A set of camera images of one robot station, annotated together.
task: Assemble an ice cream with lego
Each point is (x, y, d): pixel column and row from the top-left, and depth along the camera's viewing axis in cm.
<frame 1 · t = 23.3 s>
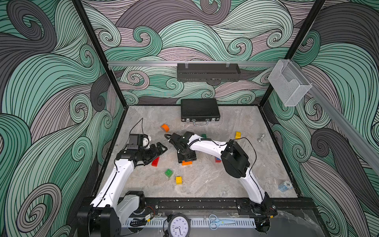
left hand: (161, 151, 80), fingers open
right hand: (183, 162, 88), fingers open
black hard case: (200, 111, 113), point 5 cm above the table
orange half-round block: (165, 127, 108), on the table
red long lego brick: (155, 162, 89), point 2 cm above the table
light green square lego brick: (169, 173, 83), point 4 cm above the table
yellow square lego brick: (178, 180, 81), point 3 cm above the table
yellow half-round lego brick: (238, 135, 103), point 2 cm above the table
silver metal peg: (260, 139, 100), point 2 cm above the table

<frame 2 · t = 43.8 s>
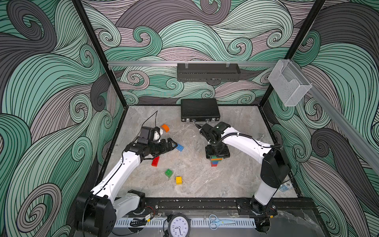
left hand: (171, 145, 79), fingers open
right hand: (213, 159, 81), fingers open
light blue long lego brick: (179, 147, 97), on the table
blue square lego brick: (214, 163, 88), point 3 cm above the table
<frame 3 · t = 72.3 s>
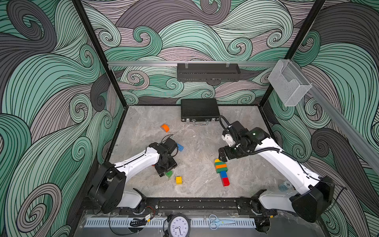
left hand: (172, 168, 82), fingers open
right hand: (225, 156, 75), fingers open
green long lego brick: (221, 169, 87), on the table
blue square lego brick: (223, 174, 86), on the table
orange lego brick: (218, 166, 87), point 2 cm above the table
red square lego brick: (225, 181, 82), point 2 cm above the table
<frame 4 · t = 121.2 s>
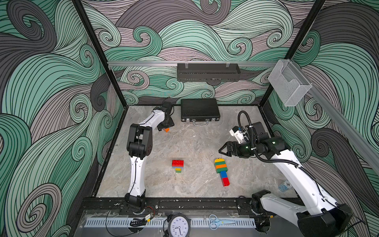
left hand: (167, 124, 102), fingers open
right hand: (224, 152, 71), fingers open
yellow square lego brick: (178, 169, 87), on the table
